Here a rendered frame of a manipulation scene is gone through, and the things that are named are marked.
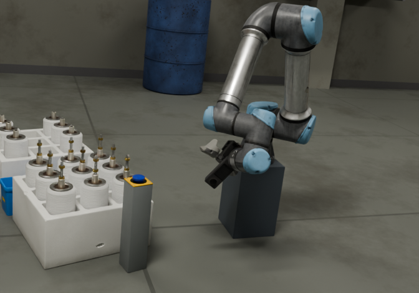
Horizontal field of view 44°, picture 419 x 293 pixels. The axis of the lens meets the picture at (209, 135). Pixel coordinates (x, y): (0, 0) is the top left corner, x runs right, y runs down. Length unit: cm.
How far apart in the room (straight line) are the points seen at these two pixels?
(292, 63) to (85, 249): 94
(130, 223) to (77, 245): 21
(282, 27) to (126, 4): 319
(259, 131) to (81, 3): 339
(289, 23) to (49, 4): 327
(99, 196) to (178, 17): 264
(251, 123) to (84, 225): 66
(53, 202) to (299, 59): 93
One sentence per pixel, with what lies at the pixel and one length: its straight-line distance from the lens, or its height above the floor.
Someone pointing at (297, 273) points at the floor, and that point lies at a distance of 191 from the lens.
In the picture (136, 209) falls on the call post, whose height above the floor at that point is 23.
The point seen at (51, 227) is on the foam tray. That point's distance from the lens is 175.
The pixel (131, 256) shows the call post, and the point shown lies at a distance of 177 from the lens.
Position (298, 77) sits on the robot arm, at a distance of 180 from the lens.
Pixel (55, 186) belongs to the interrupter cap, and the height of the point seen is 25.
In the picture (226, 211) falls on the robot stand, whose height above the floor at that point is 7.
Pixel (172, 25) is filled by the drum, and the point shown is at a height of 57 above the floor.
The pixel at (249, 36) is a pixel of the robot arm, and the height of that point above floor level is 80.
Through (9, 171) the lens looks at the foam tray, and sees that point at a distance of 224.
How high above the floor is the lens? 96
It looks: 17 degrees down
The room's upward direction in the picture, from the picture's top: 6 degrees clockwise
